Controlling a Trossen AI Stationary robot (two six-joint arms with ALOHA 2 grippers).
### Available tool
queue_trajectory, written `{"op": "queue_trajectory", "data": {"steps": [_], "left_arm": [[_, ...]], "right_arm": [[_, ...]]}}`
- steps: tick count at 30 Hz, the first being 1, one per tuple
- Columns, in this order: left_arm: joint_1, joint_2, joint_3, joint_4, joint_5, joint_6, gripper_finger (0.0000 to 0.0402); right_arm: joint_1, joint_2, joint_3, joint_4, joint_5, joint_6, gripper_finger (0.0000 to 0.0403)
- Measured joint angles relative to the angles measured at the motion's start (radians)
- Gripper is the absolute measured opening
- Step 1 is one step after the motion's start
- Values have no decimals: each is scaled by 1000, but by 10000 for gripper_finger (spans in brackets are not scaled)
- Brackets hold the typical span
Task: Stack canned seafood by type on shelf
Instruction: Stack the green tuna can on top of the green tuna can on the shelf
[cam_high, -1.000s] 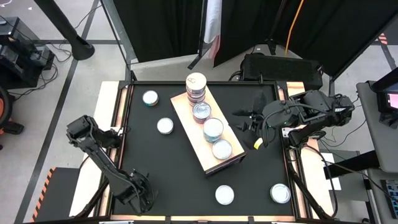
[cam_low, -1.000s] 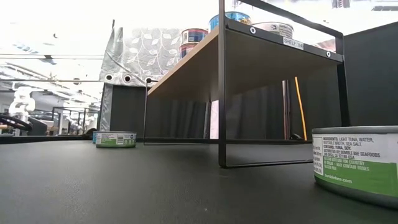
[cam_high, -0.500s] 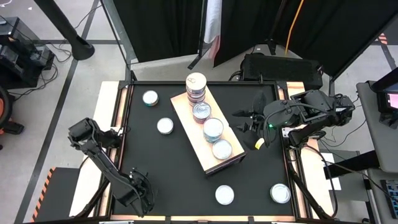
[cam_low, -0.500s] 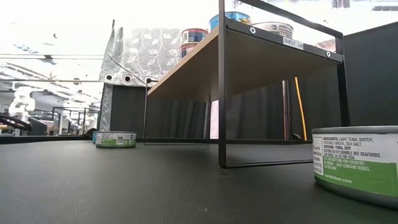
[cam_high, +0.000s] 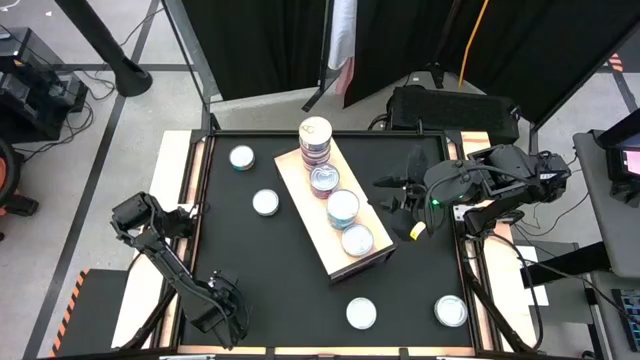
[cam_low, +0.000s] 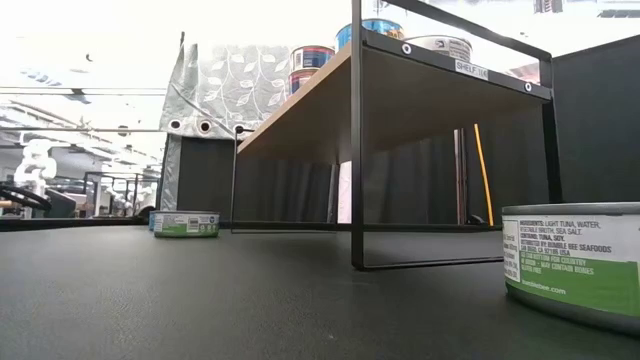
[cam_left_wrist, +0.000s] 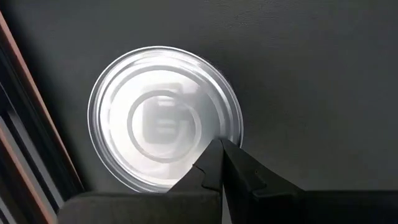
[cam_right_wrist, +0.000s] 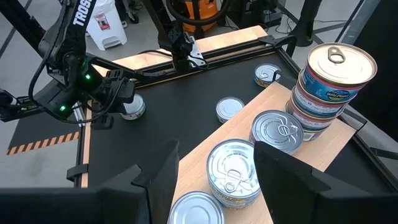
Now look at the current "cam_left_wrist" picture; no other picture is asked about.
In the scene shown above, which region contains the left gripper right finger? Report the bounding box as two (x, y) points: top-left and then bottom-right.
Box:
(222, 139), (398, 224)

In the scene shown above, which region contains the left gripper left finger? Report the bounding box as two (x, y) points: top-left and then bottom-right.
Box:
(57, 139), (224, 224)

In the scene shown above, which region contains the silver tin can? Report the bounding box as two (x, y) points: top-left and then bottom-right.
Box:
(87, 45), (244, 194)

